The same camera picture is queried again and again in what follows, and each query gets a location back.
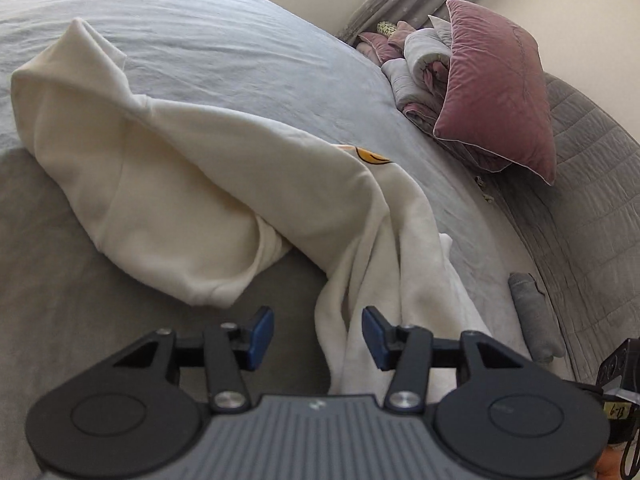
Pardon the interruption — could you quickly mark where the grey quilted headboard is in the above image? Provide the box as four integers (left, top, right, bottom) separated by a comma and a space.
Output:
492, 72, 640, 386

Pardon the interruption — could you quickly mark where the large pink velvet pillow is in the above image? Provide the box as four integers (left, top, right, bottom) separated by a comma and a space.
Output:
432, 0, 558, 187

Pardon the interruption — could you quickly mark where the folded grey quilt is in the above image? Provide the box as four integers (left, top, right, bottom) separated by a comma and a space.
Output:
382, 15, 511, 173

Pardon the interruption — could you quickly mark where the small pink pillow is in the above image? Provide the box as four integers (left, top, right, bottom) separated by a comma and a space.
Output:
357, 22, 416, 63

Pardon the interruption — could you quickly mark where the white sweatshirt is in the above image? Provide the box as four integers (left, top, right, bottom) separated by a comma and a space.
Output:
10, 17, 533, 396

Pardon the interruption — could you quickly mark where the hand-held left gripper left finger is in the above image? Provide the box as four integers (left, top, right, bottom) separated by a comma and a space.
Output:
112, 305, 276, 415

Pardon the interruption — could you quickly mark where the folded grey cloth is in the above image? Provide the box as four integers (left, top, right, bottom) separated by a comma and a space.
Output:
507, 271, 566, 363

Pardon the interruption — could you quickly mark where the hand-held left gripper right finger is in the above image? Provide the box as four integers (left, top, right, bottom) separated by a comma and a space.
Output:
361, 305, 526, 415

